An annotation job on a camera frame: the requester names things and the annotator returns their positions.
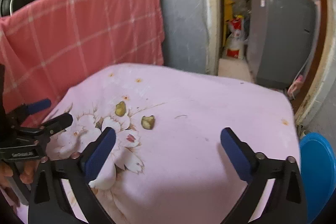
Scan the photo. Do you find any red white rice sack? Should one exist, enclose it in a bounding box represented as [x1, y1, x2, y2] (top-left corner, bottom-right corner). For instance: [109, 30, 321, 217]
[224, 15, 245, 60]

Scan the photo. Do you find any blue plastic bucket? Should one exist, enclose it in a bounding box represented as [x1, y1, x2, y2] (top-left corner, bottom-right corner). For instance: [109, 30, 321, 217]
[299, 132, 335, 223]

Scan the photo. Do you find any grey washing machine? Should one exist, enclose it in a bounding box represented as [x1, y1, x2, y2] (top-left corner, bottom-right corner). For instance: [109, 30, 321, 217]
[247, 0, 316, 89]

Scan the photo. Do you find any pink floral table cloth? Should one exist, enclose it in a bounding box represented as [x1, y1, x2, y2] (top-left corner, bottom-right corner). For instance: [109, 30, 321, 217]
[47, 64, 300, 223]

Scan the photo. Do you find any red checked counter cloth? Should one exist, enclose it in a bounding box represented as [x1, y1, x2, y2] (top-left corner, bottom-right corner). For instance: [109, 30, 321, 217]
[1, 0, 165, 111]

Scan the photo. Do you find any person's left hand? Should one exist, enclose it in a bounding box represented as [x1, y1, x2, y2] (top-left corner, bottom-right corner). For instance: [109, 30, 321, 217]
[0, 159, 40, 208]

